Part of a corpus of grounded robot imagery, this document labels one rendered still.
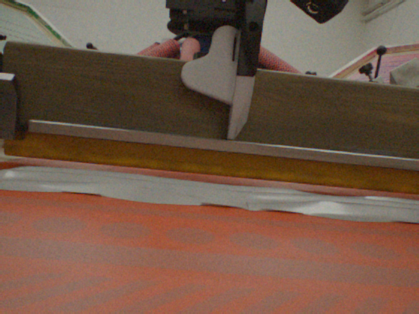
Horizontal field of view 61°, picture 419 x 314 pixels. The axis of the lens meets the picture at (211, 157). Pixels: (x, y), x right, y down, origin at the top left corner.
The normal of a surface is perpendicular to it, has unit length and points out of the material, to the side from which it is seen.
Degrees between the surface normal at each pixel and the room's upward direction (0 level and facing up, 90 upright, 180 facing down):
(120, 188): 41
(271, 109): 90
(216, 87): 84
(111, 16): 90
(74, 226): 0
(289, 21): 90
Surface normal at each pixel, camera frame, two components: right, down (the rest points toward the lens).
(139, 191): 0.07, -0.71
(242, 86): 0.04, 0.33
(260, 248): 0.11, -0.99
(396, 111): 0.06, 0.10
